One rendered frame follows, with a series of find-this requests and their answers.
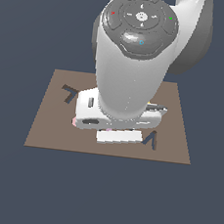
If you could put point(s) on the white rectangular block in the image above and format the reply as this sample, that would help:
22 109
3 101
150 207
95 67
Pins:
119 137

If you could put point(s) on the brown slotted board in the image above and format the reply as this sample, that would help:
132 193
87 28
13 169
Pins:
49 133

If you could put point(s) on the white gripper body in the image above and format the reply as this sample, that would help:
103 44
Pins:
86 111

